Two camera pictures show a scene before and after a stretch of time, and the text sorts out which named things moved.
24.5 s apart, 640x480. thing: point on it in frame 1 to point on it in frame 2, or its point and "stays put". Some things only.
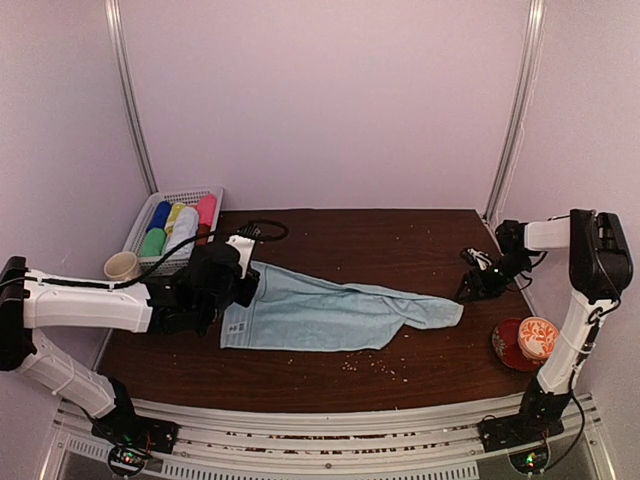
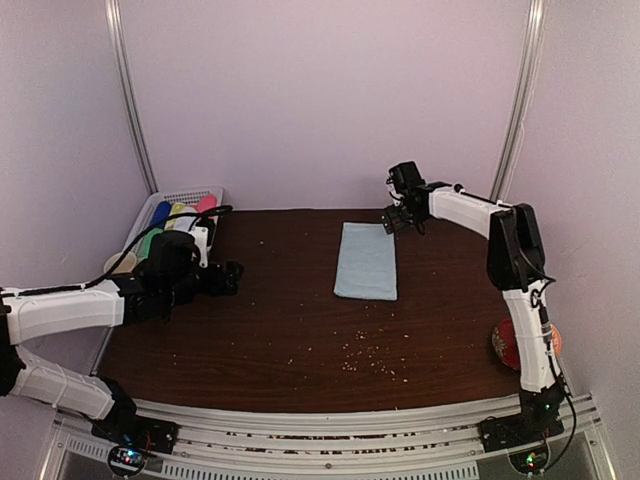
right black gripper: (470, 277) to (396, 220)
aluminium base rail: (425, 442) stays put
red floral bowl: (506, 347) stays put
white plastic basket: (172, 268) stays put
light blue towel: (294, 310) to (366, 265)
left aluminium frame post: (119, 56) stays put
